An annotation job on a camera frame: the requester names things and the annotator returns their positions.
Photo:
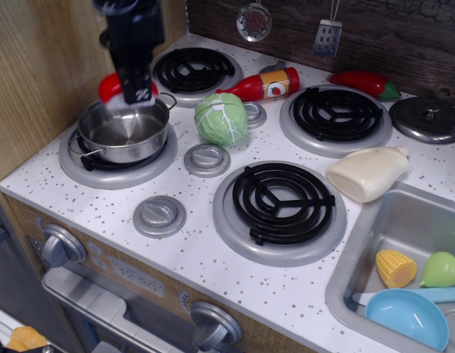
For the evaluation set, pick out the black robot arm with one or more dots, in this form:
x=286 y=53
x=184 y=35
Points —
x=134 y=3

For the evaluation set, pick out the yellow toy corn piece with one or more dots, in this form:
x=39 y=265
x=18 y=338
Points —
x=395 y=269

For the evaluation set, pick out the grey stovetop knob back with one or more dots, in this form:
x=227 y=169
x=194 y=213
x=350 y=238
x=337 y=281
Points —
x=256 y=114

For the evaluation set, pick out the orange object bottom left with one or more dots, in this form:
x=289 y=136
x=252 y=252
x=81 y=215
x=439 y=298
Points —
x=25 y=338

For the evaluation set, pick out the right grey oven knob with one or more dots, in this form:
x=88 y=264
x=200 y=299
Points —
x=215 y=330

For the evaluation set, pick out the grey stovetop knob middle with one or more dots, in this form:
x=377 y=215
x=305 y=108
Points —
x=207 y=160

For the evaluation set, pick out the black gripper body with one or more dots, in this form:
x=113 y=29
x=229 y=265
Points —
x=131 y=35

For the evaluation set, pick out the cream toy mayonnaise bottle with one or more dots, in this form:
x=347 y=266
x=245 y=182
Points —
x=367 y=174

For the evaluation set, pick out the steel pot lid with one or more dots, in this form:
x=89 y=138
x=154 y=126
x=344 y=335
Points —
x=428 y=120

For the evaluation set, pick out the red and white toy sushi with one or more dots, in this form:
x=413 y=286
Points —
x=110 y=92

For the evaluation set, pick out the grey oven door handle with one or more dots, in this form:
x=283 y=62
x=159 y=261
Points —
x=110 y=318

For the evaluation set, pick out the back left black burner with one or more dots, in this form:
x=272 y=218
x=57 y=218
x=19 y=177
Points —
x=191 y=74

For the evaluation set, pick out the front right black burner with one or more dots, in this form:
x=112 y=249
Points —
x=279 y=214

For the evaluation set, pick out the back right black burner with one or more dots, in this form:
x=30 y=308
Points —
x=333 y=121

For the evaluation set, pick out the grey oven knob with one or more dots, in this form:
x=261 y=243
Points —
x=215 y=330
x=61 y=247

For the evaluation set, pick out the grey stovetop knob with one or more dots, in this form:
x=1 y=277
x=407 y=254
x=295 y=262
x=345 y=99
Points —
x=159 y=217
x=256 y=114
x=207 y=160

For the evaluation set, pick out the red toy chili pepper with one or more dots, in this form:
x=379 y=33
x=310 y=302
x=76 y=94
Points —
x=376 y=85

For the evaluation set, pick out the hanging steel spatula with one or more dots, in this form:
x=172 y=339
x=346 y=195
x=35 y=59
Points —
x=327 y=37

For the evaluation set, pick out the black burner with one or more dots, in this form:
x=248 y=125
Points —
x=333 y=121
x=117 y=178
x=279 y=214
x=191 y=74

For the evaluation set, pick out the red toy ketchup bottle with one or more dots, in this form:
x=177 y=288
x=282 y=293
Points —
x=268 y=85

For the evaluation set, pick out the hanging steel skimmer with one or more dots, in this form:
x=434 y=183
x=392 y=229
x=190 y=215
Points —
x=254 y=22

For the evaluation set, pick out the front left black burner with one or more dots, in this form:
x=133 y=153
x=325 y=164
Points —
x=117 y=178

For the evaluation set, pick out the steel toy sink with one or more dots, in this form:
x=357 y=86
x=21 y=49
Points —
x=405 y=219

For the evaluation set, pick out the small steel pan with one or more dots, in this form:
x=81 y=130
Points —
x=127 y=135

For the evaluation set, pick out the left grey oven knob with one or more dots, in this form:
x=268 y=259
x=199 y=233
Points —
x=61 y=247

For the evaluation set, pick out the green toy cabbage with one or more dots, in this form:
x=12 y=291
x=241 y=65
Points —
x=221 y=119

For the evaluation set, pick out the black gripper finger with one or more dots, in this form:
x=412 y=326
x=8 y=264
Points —
x=144 y=86
x=129 y=85

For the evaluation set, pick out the grey stovetop knob front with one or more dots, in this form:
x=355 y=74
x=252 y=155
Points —
x=159 y=217

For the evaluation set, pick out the green toy pear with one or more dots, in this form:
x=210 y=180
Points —
x=439 y=271

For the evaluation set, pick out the light blue toy ladle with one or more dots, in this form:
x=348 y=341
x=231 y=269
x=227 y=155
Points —
x=413 y=313

